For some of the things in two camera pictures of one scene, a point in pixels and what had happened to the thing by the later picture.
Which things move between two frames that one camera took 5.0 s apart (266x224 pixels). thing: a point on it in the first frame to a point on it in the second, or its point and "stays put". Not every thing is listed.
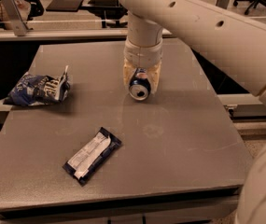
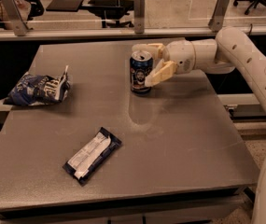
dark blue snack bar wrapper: (84, 162) stays put
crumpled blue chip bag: (38, 90) stays put
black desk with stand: (103, 2) stays put
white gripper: (143, 54) to (179, 57)
